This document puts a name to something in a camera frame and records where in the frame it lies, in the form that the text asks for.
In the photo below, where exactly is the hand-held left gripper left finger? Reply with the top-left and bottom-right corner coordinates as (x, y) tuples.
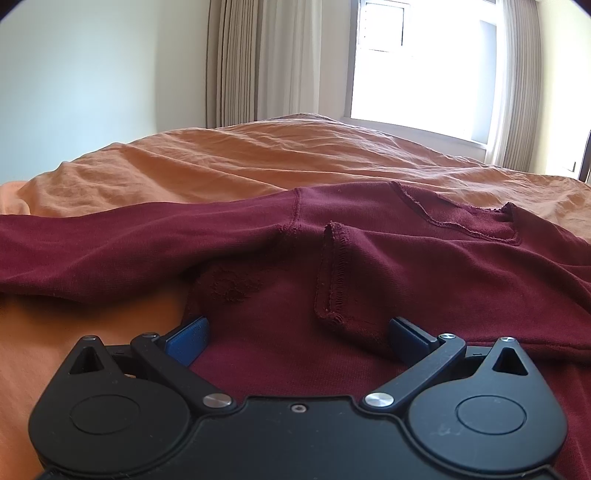
(67, 316), (236, 415)

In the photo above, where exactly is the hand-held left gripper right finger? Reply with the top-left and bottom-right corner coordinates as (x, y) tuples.
(360, 316), (532, 411)

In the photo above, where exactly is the maroon knit shirt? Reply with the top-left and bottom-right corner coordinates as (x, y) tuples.
(0, 181), (591, 402)

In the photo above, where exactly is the orange bed sheet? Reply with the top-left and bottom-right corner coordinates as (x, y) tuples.
(0, 113), (591, 462)

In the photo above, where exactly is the dark wooden padded headboard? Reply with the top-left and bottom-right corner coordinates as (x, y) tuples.
(576, 130), (591, 184)

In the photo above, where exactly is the white sheer curtain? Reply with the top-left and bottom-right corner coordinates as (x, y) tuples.
(256, 0), (362, 121)
(487, 0), (515, 167)

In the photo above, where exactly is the beige pleated curtain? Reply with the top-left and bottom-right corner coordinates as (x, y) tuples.
(205, 0), (263, 129)
(502, 0), (544, 172)

